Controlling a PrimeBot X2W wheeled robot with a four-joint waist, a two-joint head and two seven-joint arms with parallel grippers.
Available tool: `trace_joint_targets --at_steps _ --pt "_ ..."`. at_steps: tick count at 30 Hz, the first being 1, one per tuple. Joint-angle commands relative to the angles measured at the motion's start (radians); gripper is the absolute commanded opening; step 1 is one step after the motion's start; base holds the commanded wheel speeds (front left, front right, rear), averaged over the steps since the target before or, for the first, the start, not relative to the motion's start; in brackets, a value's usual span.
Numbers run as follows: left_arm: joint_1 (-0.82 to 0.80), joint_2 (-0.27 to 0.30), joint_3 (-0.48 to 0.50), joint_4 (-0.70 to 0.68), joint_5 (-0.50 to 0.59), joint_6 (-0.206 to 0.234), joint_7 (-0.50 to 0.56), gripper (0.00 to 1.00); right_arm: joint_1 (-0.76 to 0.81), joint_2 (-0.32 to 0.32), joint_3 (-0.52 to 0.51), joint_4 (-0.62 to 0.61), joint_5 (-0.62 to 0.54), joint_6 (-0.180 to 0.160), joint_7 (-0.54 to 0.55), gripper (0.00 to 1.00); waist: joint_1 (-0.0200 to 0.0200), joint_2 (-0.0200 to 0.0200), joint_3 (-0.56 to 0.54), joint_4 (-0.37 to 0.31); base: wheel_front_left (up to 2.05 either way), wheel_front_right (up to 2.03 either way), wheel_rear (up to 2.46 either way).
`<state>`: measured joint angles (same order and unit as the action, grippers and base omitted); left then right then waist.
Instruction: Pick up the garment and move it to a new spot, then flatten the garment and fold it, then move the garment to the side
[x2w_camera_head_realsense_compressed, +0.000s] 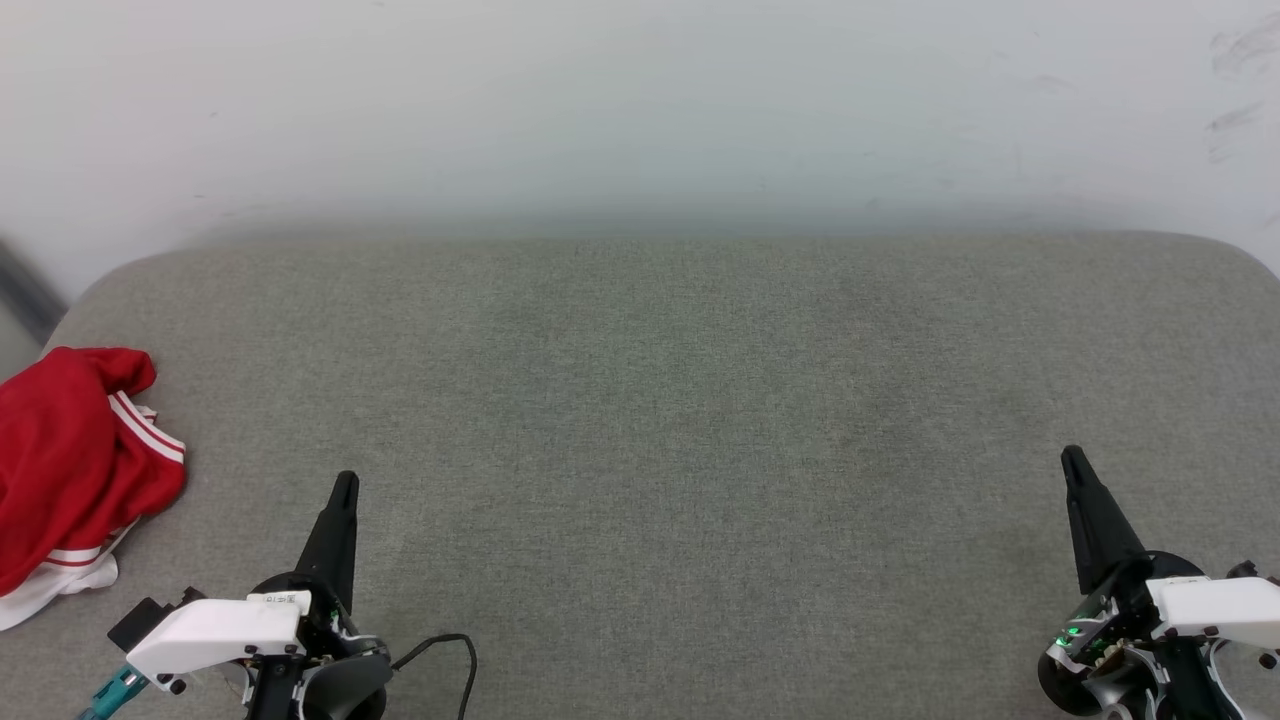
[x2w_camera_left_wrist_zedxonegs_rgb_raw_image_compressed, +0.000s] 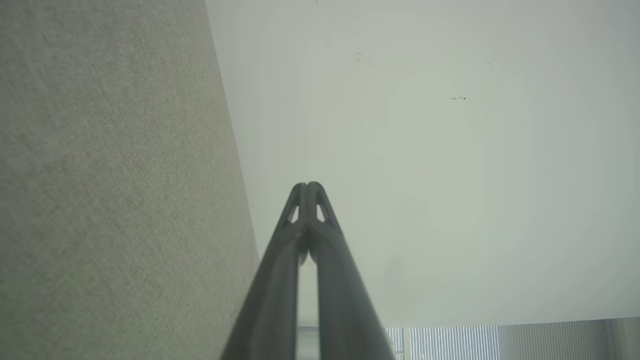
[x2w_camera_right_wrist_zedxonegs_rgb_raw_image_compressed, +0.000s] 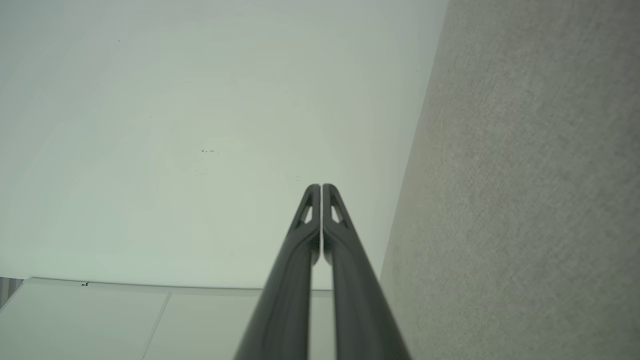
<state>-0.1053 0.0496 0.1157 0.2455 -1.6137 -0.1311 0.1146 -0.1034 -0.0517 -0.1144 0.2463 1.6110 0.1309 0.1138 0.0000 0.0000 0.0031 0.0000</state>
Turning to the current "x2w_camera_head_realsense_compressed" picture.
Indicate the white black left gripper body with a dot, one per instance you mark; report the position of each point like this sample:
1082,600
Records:
215,628

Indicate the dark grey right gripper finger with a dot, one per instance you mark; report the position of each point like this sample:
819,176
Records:
1100,530

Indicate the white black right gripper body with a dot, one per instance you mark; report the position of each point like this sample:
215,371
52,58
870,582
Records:
1220,608

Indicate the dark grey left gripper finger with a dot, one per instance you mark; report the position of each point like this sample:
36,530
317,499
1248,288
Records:
333,545

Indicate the red white basketball jersey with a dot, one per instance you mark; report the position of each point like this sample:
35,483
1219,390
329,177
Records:
70,460

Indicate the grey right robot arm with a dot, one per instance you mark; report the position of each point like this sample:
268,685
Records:
1262,695

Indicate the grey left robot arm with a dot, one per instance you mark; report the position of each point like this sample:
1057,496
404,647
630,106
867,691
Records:
350,690

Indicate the black round right wrist cylinder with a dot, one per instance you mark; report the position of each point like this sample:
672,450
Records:
1062,690

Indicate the grey fabric sofa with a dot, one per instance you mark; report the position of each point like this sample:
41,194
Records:
660,420

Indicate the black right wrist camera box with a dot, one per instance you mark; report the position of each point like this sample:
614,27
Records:
1243,571

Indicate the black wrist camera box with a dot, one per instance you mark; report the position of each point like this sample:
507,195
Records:
145,618
1243,571

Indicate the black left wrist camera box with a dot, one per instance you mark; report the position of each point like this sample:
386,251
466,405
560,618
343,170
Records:
145,618

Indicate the teal left camera connector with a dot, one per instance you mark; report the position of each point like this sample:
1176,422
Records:
115,690

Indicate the dark grey wall rail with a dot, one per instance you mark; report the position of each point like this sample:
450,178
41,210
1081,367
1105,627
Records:
25,290

